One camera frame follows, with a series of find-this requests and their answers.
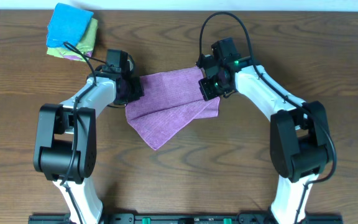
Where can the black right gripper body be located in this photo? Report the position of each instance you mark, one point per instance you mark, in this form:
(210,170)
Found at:
(212,88)

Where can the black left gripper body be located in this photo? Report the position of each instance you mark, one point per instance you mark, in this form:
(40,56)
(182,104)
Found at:
(132,91)

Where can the purple microfiber cloth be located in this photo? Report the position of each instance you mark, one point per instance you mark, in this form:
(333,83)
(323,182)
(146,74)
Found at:
(171,101)

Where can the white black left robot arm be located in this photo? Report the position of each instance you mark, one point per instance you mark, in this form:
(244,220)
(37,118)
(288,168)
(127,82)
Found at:
(65,145)

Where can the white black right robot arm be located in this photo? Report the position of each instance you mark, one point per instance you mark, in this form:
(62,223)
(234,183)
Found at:
(300,144)

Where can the pink folded cloth in stack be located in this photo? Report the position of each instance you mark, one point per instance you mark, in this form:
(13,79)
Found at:
(76,56)

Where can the green folded cloth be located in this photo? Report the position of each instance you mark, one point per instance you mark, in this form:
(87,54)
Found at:
(86,43)

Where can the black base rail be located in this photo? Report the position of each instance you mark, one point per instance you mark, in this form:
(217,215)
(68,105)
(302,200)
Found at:
(242,218)

